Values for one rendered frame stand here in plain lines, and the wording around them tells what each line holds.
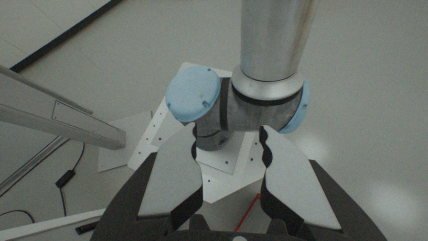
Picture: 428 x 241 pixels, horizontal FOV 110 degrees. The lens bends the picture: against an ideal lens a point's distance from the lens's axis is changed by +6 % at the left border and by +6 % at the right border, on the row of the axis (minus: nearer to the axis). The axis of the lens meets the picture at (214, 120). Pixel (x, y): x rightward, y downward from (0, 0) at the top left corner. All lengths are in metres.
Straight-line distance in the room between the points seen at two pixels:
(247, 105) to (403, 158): 1.53
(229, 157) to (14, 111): 0.95
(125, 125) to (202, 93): 1.38
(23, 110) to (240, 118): 0.99
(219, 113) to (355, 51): 1.90
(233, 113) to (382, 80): 1.78
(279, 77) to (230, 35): 1.78
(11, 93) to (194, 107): 0.94
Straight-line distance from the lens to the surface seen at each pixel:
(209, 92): 0.26
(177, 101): 0.28
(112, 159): 1.57
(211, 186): 0.47
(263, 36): 0.20
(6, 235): 0.87
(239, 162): 0.46
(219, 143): 0.44
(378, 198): 1.54
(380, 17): 2.56
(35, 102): 1.13
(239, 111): 0.27
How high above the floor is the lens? 1.22
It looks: 66 degrees down
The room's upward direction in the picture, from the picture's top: 17 degrees counter-clockwise
